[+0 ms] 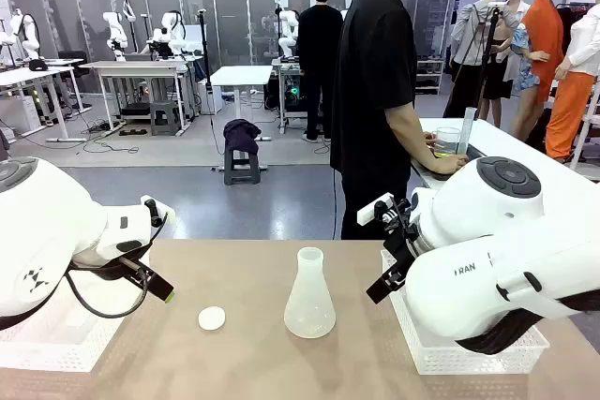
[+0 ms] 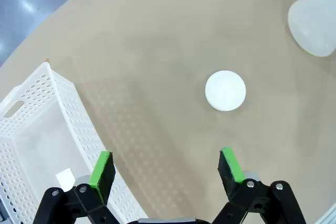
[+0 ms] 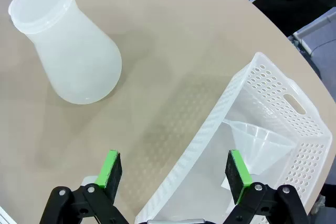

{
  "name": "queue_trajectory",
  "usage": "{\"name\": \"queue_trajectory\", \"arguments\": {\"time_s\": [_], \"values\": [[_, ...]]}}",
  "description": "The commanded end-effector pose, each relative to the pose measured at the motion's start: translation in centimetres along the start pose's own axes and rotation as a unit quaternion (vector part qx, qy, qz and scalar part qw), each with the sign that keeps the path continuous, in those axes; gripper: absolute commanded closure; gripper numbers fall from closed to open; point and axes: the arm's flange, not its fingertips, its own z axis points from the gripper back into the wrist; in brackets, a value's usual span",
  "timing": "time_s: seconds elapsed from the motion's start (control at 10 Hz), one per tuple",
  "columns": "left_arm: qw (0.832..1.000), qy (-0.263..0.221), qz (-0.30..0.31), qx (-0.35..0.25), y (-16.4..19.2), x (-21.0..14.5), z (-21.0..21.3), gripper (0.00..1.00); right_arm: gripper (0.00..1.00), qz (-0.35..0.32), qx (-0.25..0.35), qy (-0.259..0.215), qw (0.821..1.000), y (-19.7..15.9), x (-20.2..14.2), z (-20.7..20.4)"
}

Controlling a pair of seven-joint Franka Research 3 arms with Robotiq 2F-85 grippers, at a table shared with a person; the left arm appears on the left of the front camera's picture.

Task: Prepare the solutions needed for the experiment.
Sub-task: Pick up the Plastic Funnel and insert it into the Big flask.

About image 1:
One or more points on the white shoe rack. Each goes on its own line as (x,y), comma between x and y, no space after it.
(431,77)

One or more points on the grey step stool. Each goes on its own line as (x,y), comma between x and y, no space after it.
(165,119)

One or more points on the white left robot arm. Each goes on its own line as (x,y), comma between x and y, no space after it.
(51,231)

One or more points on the background person in black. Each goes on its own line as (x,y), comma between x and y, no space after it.
(319,53)

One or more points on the figure in blue floral dress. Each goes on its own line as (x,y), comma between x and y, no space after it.
(525,67)

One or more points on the white round flask cap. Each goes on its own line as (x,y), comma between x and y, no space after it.
(212,318)

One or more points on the white desk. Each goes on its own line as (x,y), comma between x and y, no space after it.
(33,74)

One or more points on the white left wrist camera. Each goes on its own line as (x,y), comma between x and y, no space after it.
(161,210)

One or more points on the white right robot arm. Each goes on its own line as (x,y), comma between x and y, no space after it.
(492,241)

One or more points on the black camera tripod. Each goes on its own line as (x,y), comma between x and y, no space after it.
(485,58)

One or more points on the person's left hand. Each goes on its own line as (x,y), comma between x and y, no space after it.
(431,139)

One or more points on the black cap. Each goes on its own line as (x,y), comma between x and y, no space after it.
(37,65)

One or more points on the person's right forearm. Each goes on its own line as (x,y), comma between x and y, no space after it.
(412,137)

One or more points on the small white table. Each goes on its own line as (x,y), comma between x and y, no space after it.
(241,74)

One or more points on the clear plastic graduated cylinder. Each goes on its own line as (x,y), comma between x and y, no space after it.
(466,133)

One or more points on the dark cloth bundle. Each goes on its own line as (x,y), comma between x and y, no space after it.
(241,133)

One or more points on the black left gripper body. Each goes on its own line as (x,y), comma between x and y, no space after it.
(108,270)

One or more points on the mannequin in orange trousers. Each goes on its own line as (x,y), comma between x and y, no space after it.
(572,105)

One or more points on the person's right hand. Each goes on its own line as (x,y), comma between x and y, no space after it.
(447,166)

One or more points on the clear plastic measuring jug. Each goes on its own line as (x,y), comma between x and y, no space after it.
(447,142)

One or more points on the translucent plastic Erlenmeyer flask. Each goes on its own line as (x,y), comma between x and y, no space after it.
(309,301)

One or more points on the black plastic tray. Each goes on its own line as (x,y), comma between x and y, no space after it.
(475,152)

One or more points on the metal cart with computer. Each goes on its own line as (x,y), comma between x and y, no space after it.
(290,91)

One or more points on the mannequin in orange coat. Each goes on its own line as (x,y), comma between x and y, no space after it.
(546,44)

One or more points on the person in black T-shirt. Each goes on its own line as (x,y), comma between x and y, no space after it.
(370,91)

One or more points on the white perforated plastic basket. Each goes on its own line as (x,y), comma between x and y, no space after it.
(431,358)
(56,348)

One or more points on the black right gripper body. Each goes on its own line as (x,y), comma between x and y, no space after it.
(407,245)

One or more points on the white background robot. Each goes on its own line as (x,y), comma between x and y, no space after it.
(288,34)
(25,34)
(116,34)
(171,32)

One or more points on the beige desk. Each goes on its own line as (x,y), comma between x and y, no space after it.
(136,66)

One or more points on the mannequin in grey shirt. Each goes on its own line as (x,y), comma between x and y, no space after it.
(473,30)

